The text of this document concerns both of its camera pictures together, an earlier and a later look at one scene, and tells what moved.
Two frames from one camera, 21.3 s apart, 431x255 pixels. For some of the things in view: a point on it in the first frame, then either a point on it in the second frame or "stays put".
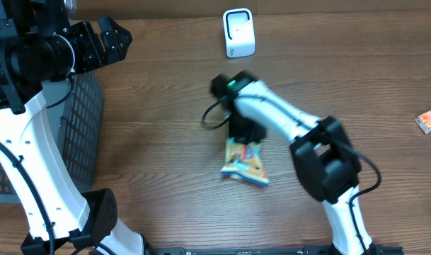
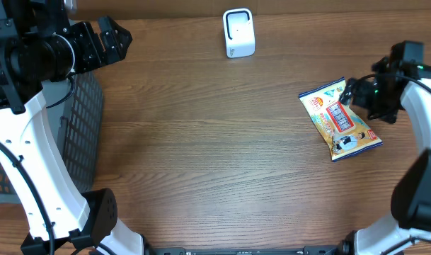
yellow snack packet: (244, 161) -> (345, 133)
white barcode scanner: (239, 32) stays put
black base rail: (268, 251) stays put
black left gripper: (95, 54) stays put
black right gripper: (252, 137) -> (388, 112)
